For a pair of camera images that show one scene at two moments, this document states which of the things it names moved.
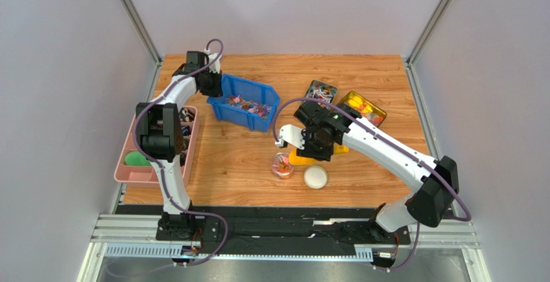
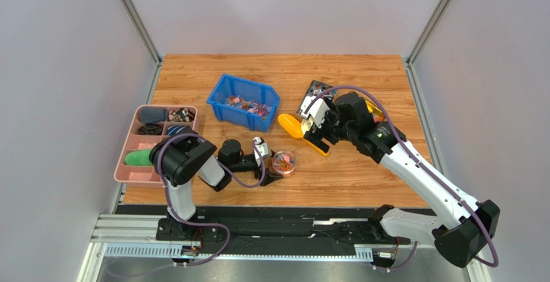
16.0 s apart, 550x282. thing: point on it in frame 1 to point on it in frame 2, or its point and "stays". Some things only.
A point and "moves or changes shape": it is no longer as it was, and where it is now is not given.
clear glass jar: x=281 y=168 stays
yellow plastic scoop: x=294 y=159 moves or changes shape
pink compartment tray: x=144 y=175 stays
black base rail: x=274 y=229 stays
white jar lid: x=315 y=177 moves or changes shape
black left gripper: x=217 y=90 to x=270 y=176
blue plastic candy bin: x=246 y=103 stays
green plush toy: x=135 y=158 stays
